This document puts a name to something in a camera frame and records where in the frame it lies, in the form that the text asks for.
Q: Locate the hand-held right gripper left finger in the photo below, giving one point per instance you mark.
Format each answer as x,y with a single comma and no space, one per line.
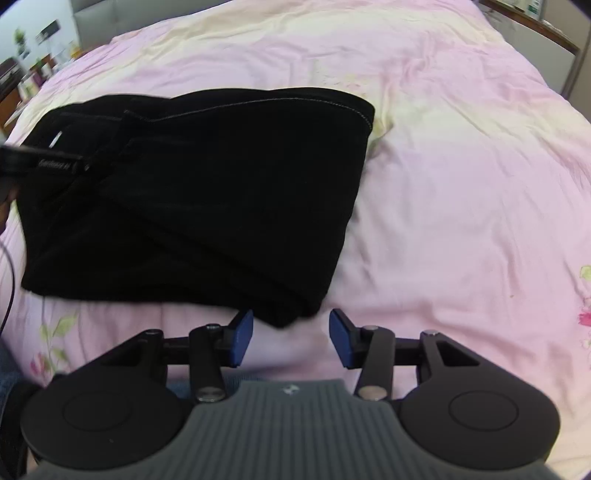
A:
241,339

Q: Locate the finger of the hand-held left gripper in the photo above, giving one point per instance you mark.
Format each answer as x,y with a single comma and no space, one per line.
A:
81,165

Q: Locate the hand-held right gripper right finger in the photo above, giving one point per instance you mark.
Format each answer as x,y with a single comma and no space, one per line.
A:
340,339

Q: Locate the black pants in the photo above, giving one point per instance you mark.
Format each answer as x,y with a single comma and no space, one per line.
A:
198,203

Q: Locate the wooden dresser with white top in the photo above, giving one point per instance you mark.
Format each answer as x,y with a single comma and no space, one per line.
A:
16,99

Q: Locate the group of cosmetic bottles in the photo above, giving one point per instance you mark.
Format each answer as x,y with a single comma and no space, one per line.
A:
39,74

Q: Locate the dark brown case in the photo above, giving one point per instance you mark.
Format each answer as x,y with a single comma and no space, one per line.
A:
10,74

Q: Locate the small green potted plant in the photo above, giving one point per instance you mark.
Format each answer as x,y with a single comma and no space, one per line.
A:
20,41

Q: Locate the grey padded bed headboard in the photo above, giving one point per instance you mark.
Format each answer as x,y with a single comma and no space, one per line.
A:
138,16

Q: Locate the pink floral blanket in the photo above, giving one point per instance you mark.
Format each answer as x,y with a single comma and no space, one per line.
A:
461,221

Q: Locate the person's left jeans leg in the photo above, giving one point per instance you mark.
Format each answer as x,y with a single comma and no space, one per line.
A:
10,397

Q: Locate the white nightstand with wooden top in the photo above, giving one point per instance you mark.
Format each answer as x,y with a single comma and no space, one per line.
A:
535,41

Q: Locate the green label plastic bottle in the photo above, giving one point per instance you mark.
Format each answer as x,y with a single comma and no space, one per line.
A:
534,4

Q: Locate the dark wall socket panel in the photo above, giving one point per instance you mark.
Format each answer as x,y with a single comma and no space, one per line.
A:
48,31

